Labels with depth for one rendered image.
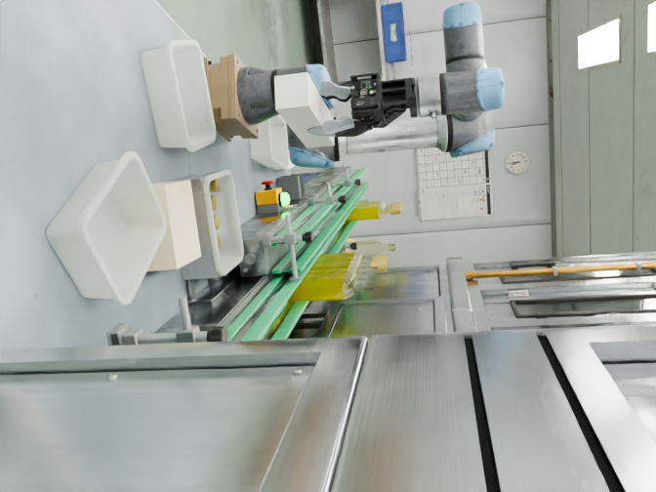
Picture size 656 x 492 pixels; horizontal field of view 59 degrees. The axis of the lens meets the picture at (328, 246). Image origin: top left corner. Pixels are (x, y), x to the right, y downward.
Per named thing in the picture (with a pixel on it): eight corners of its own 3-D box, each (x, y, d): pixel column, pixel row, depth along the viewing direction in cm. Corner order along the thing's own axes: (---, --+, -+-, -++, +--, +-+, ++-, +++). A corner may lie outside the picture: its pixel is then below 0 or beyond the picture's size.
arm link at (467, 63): (483, 67, 120) (487, 54, 109) (486, 122, 120) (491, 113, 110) (444, 72, 121) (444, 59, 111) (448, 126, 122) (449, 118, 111)
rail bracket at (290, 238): (267, 283, 147) (315, 280, 144) (258, 218, 143) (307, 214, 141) (270, 280, 149) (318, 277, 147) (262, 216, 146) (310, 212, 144)
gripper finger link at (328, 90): (303, 70, 109) (350, 77, 107) (310, 82, 115) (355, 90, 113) (299, 86, 109) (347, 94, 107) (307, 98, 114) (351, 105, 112)
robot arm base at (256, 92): (234, 61, 149) (271, 55, 147) (254, 74, 164) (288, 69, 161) (239, 120, 149) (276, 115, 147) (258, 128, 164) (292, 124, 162)
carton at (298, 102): (274, 76, 103) (307, 71, 102) (306, 120, 126) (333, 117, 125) (275, 109, 102) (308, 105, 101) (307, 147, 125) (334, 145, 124)
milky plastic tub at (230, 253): (184, 280, 130) (222, 278, 128) (167, 181, 125) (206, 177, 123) (212, 261, 146) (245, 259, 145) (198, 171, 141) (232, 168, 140)
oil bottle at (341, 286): (274, 304, 153) (354, 299, 150) (271, 283, 152) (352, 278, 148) (279, 296, 159) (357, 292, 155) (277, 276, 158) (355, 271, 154)
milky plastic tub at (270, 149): (241, 107, 183) (268, 104, 181) (263, 124, 205) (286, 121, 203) (244, 162, 182) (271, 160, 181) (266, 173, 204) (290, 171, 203)
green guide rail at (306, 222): (267, 246, 149) (298, 244, 148) (266, 242, 149) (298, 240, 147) (352, 171, 317) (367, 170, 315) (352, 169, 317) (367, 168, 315)
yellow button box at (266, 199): (256, 214, 186) (278, 212, 185) (253, 190, 184) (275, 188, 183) (262, 210, 193) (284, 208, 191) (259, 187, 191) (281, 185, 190)
